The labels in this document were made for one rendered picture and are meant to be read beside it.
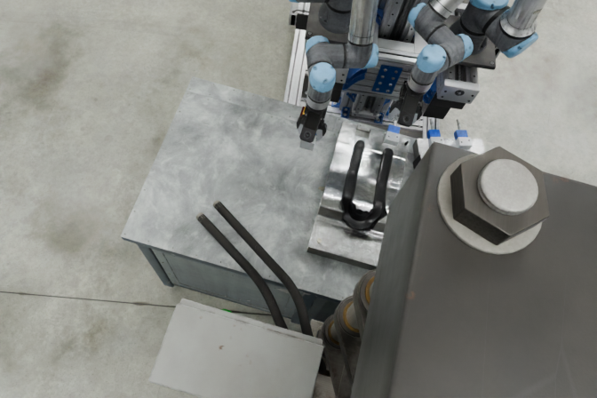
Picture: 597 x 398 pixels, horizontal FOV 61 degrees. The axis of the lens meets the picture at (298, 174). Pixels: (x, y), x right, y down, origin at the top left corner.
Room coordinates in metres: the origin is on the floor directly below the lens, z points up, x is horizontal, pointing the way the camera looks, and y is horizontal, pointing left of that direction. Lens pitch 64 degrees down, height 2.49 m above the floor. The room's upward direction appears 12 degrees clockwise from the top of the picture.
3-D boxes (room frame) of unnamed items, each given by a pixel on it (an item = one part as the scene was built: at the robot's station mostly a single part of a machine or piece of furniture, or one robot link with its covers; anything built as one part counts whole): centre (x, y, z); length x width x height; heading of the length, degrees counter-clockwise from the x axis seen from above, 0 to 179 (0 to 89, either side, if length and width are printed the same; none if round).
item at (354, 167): (0.78, -0.24, 0.92); 0.35 x 0.16 x 0.09; 175
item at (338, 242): (0.76, -0.23, 0.87); 0.50 x 0.26 x 0.14; 175
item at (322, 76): (0.91, -0.01, 1.25); 0.09 x 0.08 x 0.11; 15
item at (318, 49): (1.01, 0.00, 1.25); 0.11 x 0.11 x 0.08; 15
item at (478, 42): (1.40, -0.52, 1.09); 0.15 x 0.15 x 0.10
